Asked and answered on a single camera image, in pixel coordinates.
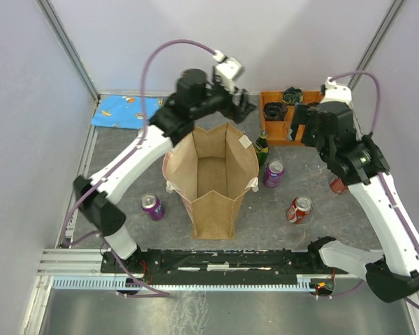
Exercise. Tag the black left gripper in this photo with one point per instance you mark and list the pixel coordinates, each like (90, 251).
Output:
(236, 114)

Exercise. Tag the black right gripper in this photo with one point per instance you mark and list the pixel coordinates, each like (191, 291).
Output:
(304, 115)

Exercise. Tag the green glass bottle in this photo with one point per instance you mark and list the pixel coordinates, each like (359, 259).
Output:
(262, 148)

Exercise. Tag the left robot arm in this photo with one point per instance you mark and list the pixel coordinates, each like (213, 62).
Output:
(194, 98)

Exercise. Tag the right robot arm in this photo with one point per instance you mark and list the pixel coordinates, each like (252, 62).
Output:
(359, 163)

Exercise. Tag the orange wooden divided tray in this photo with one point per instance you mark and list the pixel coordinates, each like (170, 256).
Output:
(278, 130)

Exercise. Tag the purple soda can right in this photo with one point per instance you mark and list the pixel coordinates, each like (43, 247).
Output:
(274, 172)

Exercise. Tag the purple soda can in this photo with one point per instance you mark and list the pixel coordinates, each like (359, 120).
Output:
(274, 172)
(152, 206)

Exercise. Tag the red cola can far right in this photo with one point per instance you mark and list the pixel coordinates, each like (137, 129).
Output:
(337, 186)

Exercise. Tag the red cola can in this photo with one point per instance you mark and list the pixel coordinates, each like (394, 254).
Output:
(337, 186)
(300, 207)

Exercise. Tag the red cola can front right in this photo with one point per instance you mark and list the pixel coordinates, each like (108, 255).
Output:
(300, 207)

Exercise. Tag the blue patterned cloth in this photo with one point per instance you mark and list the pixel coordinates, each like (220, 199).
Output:
(117, 111)

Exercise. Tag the purple soda can left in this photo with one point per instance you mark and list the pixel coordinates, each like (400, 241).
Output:
(152, 206)

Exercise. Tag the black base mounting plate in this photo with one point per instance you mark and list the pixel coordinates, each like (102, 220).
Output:
(276, 266)

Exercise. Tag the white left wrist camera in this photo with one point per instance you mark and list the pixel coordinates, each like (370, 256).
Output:
(228, 70)

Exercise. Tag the right aluminium frame post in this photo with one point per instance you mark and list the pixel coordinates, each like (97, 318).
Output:
(384, 27)

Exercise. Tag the aluminium frame post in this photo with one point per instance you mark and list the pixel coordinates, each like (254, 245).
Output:
(55, 23)
(384, 27)

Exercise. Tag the light blue cable duct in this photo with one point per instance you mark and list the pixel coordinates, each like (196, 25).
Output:
(122, 283)

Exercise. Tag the left aluminium frame post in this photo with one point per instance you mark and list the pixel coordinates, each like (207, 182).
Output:
(55, 23)

